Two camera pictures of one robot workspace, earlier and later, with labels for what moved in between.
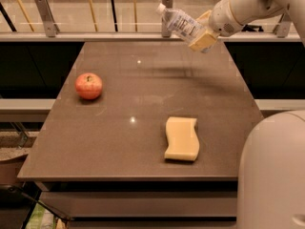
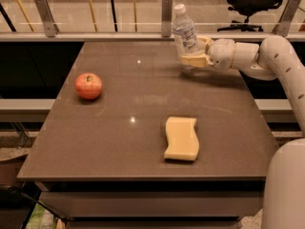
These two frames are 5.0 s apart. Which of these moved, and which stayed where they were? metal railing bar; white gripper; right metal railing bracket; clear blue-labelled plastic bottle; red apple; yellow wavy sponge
Moved: clear blue-labelled plastic bottle; white gripper
Stayed: yellow wavy sponge; right metal railing bracket; red apple; metal railing bar
